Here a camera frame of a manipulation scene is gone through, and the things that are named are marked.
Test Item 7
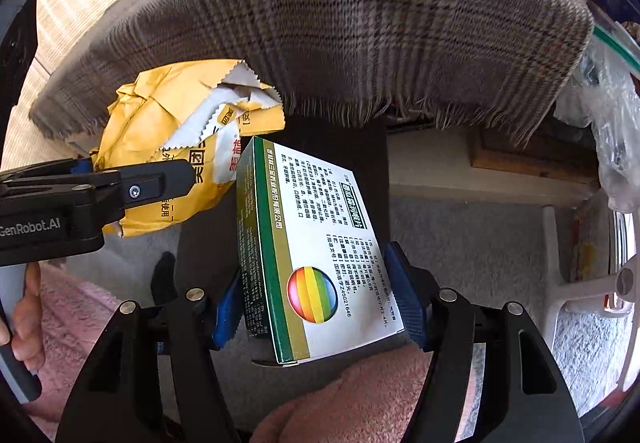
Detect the yellow paper bag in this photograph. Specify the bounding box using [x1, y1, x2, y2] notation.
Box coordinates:
[91, 60, 285, 237]

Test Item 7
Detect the green white medicine box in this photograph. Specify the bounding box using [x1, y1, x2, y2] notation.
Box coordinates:
[236, 138, 404, 367]

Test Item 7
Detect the left hand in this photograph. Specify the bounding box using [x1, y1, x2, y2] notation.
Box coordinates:
[0, 262, 46, 373]

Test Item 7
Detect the pink fuzzy sleeve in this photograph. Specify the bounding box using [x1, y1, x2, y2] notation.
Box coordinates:
[26, 263, 432, 442]

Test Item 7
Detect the grey plaid tablecloth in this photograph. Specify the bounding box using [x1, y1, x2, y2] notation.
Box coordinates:
[29, 0, 593, 144]

